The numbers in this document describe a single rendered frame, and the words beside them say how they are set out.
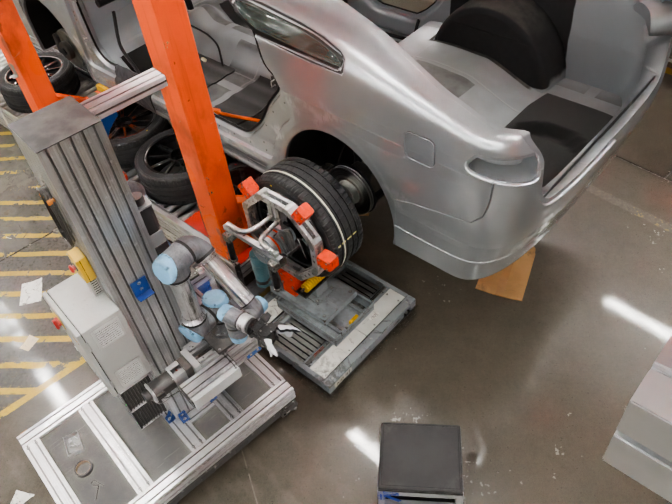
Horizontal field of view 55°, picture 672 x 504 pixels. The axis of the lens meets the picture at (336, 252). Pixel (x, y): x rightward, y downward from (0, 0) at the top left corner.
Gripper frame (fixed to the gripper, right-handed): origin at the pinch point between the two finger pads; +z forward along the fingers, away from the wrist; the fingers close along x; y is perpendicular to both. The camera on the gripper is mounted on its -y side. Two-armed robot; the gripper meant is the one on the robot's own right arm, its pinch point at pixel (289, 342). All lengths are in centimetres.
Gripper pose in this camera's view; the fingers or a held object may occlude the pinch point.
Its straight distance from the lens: 252.9
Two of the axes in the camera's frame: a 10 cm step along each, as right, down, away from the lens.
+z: 8.3, 3.5, -4.3
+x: -5.5, 5.4, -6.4
